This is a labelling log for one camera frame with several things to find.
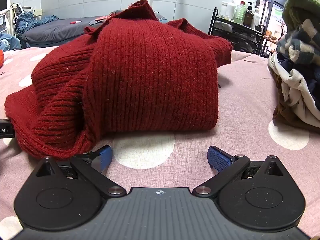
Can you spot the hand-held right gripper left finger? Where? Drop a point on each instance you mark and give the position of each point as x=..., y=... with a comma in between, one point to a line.
x=106, y=156

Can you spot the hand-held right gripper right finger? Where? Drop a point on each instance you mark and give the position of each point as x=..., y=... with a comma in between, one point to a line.
x=218, y=158

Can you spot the dark red knit sweater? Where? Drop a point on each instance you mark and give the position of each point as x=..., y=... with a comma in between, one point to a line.
x=150, y=80

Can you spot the pile of mixed clothes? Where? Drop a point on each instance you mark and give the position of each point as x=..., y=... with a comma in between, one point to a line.
x=297, y=90

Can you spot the pink dotted blanket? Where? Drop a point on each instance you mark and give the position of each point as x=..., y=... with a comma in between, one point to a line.
x=250, y=100

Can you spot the orange knit sweater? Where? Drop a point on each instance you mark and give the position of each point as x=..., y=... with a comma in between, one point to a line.
x=1, y=58

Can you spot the brown cloth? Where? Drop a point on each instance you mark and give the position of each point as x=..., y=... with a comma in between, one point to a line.
x=287, y=117

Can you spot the blue denim cloth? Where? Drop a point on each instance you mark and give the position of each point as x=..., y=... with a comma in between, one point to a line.
x=8, y=42

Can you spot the dark grey cloth with red patch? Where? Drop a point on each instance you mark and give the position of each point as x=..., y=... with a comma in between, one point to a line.
x=50, y=30

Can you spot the blue padded jacket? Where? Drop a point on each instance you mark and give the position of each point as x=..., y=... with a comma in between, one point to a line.
x=27, y=21

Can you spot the navy garment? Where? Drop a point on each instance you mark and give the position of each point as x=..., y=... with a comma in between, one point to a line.
x=287, y=62

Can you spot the black metal rack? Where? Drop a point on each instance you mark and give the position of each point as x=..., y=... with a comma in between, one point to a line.
x=250, y=31

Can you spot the plaid flannel cloth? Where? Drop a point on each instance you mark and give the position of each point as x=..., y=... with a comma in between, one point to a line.
x=300, y=45

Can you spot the brown glass bottle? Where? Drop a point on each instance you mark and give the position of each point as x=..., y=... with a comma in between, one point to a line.
x=248, y=17

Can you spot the clear plastic jug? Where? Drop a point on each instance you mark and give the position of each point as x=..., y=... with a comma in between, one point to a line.
x=239, y=13

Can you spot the white pump bottle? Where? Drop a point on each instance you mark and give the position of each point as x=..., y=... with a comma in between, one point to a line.
x=230, y=10

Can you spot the green knit garment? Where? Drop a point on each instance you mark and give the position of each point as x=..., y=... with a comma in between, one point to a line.
x=302, y=2

